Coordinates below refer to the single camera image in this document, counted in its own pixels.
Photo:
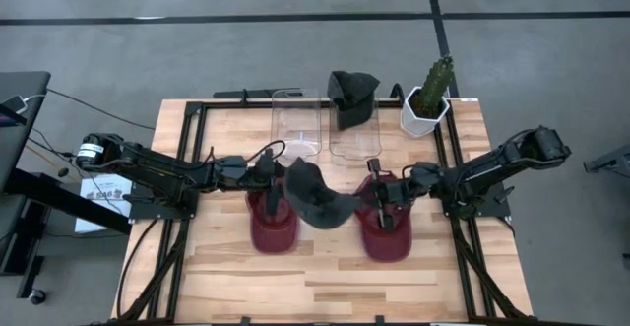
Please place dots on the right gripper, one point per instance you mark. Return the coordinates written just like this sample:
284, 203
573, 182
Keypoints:
403, 193

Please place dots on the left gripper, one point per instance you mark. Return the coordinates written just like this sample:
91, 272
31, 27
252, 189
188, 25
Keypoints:
257, 177

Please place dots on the black baseball cap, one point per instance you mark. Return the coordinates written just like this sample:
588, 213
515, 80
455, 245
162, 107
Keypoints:
352, 94
315, 203

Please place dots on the maroon baseball cap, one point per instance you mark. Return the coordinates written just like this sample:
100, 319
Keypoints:
389, 247
273, 235

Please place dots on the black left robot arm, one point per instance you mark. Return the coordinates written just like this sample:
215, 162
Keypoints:
157, 168

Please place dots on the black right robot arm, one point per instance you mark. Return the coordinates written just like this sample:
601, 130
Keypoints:
492, 168

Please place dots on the clear plastic bin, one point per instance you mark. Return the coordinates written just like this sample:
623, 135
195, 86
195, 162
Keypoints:
295, 129
354, 144

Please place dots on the white hexagonal plant pot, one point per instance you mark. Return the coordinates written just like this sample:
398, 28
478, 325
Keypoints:
416, 124

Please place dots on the green cactus plant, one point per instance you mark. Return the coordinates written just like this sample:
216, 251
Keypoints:
435, 84

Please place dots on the black table clamp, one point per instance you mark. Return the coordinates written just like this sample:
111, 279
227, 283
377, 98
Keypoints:
380, 321
245, 321

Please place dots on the white printed paper sheet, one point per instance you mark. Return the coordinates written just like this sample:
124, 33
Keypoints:
103, 183

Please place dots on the small black round object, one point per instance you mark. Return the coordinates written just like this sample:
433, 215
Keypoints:
63, 172

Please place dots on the black caster wheel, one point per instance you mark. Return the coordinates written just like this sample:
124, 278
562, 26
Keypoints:
37, 297

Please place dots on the black side table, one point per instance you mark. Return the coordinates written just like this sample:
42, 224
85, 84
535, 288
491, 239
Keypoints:
15, 139

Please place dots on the smartphone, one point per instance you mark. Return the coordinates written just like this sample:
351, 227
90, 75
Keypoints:
12, 104

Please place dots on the black metal table frame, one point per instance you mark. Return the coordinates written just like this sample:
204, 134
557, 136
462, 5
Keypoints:
236, 104

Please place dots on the black edge bracket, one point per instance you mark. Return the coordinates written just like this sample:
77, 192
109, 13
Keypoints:
231, 94

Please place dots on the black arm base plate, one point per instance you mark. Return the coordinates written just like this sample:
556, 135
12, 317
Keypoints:
147, 210
499, 208

